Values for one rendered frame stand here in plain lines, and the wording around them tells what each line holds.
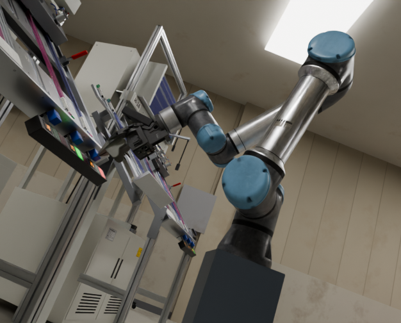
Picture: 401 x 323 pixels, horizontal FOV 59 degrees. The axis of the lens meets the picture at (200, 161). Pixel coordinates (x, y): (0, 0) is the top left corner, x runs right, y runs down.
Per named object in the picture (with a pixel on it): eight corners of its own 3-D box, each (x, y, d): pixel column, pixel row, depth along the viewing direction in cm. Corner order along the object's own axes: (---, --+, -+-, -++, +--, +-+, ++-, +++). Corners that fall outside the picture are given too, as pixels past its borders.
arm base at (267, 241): (259, 271, 102) (269, 238, 105) (278, 272, 87) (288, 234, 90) (211, 252, 101) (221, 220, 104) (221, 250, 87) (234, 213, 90)
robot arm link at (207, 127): (234, 149, 103) (216, 124, 109) (223, 130, 94) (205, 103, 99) (211, 163, 103) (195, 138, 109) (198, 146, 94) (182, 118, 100)
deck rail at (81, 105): (92, 169, 115) (109, 160, 115) (90, 167, 113) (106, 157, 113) (37, 33, 146) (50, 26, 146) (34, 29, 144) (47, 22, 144)
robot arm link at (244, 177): (262, 228, 90) (361, 67, 101) (250, 210, 78) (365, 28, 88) (225, 206, 96) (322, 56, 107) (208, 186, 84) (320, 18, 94)
